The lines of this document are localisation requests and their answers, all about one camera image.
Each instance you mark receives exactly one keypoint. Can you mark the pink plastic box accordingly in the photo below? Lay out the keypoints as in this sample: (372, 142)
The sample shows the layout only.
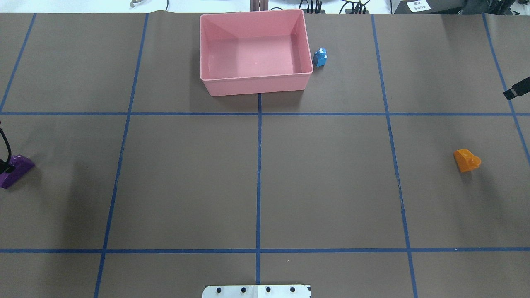
(254, 52)

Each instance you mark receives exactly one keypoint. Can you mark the purple sloped block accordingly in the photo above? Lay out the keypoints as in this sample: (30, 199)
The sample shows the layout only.
(18, 166)

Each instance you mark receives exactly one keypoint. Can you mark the orange sloped block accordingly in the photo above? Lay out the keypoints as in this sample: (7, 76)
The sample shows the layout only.
(466, 160)

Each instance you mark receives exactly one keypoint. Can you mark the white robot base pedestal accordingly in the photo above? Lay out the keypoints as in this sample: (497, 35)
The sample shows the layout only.
(258, 291)

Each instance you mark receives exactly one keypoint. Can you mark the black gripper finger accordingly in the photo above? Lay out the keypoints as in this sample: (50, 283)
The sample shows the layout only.
(5, 167)
(519, 89)

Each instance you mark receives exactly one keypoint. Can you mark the small blue single-stud block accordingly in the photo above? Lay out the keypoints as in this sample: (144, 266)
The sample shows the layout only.
(319, 57)

